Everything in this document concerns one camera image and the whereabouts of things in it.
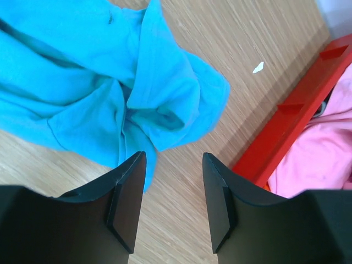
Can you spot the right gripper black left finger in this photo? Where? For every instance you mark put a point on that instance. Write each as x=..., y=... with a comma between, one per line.
x=95, y=223

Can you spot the pink t shirt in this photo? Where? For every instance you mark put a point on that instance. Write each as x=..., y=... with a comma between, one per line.
x=320, y=158

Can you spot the red plastic bin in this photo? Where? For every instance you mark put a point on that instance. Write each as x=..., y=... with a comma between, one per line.
x=272, y=143

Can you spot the blue t shirt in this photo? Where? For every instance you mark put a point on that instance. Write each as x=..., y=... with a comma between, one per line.
x=103, y=81

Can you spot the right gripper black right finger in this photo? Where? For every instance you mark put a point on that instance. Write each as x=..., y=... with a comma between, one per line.
x=251, y=225

